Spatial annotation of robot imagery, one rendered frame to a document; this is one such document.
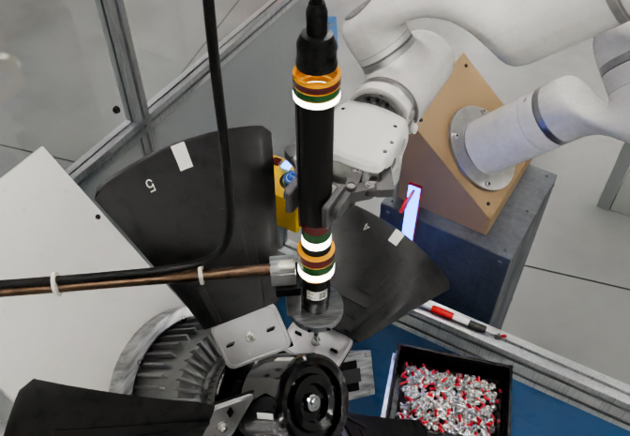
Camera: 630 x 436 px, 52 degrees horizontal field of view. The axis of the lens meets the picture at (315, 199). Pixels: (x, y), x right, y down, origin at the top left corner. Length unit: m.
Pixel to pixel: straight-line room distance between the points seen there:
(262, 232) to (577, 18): 0.43
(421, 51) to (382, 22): 0.07
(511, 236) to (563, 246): 1.33
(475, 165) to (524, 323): 1.17
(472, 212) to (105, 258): 0.75
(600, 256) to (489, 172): 1.42
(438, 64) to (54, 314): 0.61
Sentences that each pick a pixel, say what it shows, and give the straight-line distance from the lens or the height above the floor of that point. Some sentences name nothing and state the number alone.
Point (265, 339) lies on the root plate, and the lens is 0.85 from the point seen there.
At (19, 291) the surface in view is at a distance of 0.82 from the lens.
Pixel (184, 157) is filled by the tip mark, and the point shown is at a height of 1.43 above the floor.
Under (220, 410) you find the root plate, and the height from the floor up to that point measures 1.26.
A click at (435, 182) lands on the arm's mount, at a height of 1.02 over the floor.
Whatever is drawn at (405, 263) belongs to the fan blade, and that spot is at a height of 1.17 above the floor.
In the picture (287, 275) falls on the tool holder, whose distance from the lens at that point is 0.76.
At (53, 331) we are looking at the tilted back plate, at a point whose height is 1.21.
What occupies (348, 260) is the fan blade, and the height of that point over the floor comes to 1.19.
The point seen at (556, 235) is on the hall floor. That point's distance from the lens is 2.78.
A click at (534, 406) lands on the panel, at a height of 0.69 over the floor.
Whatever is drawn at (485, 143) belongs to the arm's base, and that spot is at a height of 1.11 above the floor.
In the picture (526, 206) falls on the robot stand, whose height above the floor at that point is 0.93.
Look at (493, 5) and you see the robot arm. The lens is 0.78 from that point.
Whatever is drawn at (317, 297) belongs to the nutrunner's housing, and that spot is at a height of 1.32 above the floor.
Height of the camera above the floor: 1.97
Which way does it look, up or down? 46 degrees down
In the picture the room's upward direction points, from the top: straight up
